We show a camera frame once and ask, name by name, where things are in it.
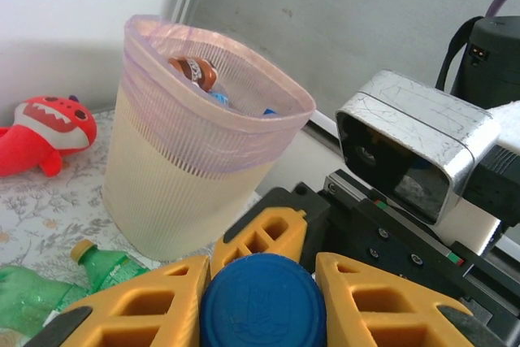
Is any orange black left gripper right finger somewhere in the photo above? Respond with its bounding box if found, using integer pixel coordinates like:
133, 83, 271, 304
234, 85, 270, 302
315, 252, 505, 347

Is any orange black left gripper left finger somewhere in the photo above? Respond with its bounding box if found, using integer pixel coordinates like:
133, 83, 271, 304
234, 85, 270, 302
24, 255, 211, 347

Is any water bottle blue label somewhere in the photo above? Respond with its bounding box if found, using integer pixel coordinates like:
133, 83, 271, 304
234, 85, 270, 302
199, 253, 328, 347

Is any Pepsi bottle blue label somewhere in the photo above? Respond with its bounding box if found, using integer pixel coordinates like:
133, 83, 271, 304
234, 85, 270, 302
209, 90, 232, 109

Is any brown coffee bottle red cap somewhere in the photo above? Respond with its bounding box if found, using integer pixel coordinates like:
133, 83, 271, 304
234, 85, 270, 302
167, 56, 220, 94

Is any cream bin with pink liner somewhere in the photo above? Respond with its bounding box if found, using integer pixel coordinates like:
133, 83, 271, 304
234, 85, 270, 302
101, 13, 317, 262

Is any red shark plush toy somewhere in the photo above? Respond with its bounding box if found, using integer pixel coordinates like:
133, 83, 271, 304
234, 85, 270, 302
0, 93, 98, 178

